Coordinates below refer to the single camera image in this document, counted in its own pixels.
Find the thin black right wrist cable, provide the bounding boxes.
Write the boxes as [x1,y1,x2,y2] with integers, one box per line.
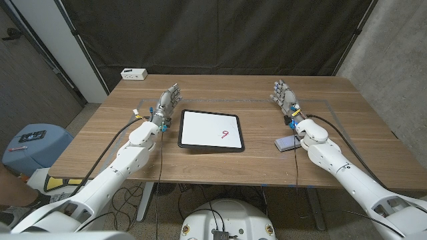
[292,128,300,195]

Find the white robot torso base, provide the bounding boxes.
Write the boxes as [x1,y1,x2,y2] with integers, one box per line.
[179,198,278,240]

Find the black backdrop curtain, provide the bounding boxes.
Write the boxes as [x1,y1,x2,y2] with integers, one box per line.
[55,0,380,93]

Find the thin black shoulder cable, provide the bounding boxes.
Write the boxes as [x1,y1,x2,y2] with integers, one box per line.
[342,209,406,238]

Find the white power strip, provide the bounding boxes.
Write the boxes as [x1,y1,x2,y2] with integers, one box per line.
[120,67,149,81]

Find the grey table leg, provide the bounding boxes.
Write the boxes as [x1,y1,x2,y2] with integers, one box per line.
[305,187,327,231]

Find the black phone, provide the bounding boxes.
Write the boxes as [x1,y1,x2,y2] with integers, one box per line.
[18,129,47,143]

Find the small black-framed whiteboard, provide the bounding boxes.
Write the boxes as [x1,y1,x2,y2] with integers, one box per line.
[177,109,246,153]

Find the black round floor object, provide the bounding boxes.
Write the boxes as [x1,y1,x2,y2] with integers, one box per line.
[153,182,177,197]

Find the blue-grey stool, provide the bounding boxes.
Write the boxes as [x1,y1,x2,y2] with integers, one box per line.
[1,123,75,177]

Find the black floor cable tangle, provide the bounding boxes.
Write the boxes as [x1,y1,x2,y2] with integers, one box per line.
[109,183,144,233]

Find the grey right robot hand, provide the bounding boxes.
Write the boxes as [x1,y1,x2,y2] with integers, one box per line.
[269,79,306,129]

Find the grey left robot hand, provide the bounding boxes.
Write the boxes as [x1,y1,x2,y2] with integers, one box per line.
[150,83,183,131]

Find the black torso cable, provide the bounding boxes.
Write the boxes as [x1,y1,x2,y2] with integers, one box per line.
[177,184,228,234]

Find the black backdrop stand pole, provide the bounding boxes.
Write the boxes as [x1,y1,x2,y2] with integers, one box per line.
[332,0,380,77]
[55,0,110,94]

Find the white table leg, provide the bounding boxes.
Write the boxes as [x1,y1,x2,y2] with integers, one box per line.
[135,181,155,223]

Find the thin black left wrist cable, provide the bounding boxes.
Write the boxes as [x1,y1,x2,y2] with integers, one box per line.
[155,129,164,240]

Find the grey whiteboard eraser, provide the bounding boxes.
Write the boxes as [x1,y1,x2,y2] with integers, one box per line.
[274,134,304,153]

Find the grey sneaker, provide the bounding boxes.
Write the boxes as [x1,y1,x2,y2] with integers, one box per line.
[9,191,73,217]

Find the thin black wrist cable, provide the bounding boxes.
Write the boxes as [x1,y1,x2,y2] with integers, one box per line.
[155,129,164,240]
[292,128,300,195]

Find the black door handle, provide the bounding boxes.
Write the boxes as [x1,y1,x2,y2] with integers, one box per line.
[1,27,23,41]

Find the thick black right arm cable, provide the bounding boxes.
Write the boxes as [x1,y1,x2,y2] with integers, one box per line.
[306,113,390,190]

